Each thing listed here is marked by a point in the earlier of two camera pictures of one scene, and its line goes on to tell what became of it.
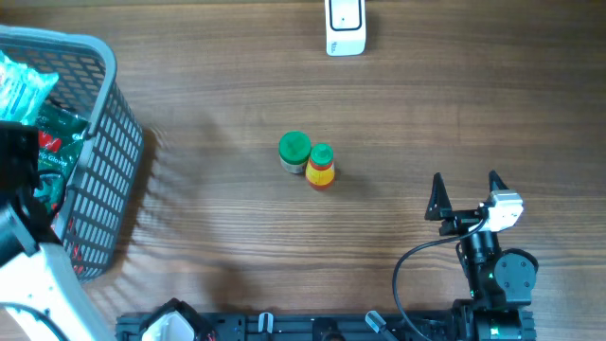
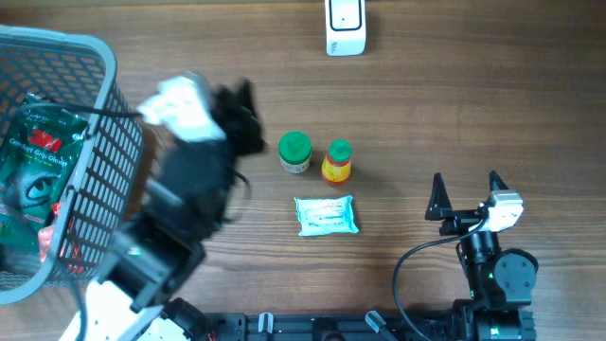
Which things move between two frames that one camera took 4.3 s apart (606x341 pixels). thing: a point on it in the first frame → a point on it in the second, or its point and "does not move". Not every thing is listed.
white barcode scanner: (346, 27) does not move
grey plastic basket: (105, 176) does not move
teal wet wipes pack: (23, 91) → (326, 215)
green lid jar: (294, 150) does not move
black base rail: (327, 326) does not move
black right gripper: (439, 205) does not move
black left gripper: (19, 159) → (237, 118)
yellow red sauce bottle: (320, 170) → (337, 162)
